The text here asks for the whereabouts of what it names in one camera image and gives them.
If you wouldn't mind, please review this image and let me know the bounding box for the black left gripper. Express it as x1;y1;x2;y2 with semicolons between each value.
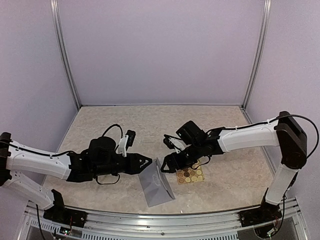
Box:
93;153;152;177

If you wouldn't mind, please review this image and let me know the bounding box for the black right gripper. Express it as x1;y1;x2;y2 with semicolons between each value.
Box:
160;142;203;173

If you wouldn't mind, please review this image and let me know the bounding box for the brown sticker sheet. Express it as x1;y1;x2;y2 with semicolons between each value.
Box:
176;160;205;185

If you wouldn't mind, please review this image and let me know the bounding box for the grey envelope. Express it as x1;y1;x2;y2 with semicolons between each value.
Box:
138;158;176;208

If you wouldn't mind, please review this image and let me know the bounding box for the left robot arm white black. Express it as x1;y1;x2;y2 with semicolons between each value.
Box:
0;132;153;223

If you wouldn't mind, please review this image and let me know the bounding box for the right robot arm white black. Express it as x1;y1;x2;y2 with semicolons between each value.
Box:
160;111;308;222

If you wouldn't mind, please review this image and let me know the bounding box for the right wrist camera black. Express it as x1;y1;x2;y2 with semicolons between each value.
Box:
163;134;181;150

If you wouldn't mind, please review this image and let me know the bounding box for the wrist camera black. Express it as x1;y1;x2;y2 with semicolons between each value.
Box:
163;134;181;150
125;130;136;147

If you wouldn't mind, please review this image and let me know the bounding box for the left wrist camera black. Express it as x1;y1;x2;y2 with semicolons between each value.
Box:
125;130;136;147

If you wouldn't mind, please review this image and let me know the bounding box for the black left camera cable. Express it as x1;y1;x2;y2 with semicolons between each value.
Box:
96;124;125;185

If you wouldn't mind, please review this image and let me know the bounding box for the black camera cable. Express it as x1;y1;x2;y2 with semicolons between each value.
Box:
284;114;320;160
96;124;125;185

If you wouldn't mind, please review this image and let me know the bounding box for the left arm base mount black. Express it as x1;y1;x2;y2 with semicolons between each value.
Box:
43;189;88;228

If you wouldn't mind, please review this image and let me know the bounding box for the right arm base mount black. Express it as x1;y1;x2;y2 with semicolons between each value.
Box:
238;197;283;228

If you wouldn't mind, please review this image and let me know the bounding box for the black right camera cable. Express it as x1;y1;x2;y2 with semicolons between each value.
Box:
284;114;320;160

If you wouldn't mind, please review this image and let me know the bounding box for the front aluminium rail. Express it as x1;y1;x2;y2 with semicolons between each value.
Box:
15;198;310;240

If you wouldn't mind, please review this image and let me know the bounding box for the left aluminium frame post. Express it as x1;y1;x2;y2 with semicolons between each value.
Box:
49;0;82;111

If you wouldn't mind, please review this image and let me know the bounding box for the aluminium frame post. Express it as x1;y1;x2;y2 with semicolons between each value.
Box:
49;0;82;111
241;0;272;112

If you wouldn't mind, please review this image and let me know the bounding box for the right aluminium frame post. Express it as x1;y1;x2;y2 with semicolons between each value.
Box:
241;0;272;112

